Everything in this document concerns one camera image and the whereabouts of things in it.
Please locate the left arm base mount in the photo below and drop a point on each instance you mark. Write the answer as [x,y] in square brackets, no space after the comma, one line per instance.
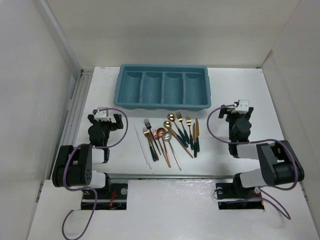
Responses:
[113,197]

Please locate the gold knife green handle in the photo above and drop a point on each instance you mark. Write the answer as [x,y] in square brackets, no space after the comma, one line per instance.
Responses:
[197,133]
[194,135]

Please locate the copper slotted spoon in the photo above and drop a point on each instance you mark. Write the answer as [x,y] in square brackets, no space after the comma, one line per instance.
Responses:
[160,133]

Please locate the aluminium rail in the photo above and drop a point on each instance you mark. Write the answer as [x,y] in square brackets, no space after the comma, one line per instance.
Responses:
[166,176]
[74,110]

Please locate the rose gold fork green handle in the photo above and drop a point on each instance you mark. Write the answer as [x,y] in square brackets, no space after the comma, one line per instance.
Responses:
[152,151]

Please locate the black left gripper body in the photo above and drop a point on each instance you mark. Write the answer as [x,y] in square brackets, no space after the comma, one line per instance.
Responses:
[106,126]

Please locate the aluminium rail front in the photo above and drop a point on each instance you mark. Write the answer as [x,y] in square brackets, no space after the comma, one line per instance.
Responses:
[166,176]

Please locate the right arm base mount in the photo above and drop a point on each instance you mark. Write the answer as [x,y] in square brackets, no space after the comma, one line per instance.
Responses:
[231,199]

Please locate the gold spoon upper green handle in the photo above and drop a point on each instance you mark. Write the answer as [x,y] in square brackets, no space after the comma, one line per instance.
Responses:
[171,117]

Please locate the silver slotted spoon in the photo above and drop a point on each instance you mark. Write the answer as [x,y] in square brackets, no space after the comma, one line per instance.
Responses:
[167,138]

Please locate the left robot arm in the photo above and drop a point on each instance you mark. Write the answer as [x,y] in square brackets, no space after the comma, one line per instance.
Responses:
[74,165]

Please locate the blue plastic cutlery tray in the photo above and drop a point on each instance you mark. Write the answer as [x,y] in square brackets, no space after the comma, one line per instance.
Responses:
[163,86]

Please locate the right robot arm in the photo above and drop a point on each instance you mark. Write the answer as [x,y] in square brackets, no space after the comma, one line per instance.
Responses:
[278,163]

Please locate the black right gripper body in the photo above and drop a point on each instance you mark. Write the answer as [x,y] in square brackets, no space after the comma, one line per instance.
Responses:
[232,118]

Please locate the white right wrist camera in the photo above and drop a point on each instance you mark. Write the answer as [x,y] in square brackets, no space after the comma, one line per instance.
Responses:
[241,106]

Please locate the aluminium rail left side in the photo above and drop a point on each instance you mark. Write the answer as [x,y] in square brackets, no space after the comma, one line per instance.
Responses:
[74,110]

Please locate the rose gold spoon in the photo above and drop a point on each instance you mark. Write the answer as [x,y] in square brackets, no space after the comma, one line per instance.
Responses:
[157,141]

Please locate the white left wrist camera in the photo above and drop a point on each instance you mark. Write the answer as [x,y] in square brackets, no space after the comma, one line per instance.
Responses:
[101,114]

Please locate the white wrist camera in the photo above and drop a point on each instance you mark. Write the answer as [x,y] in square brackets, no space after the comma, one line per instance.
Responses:
[241,106]
[101,114]

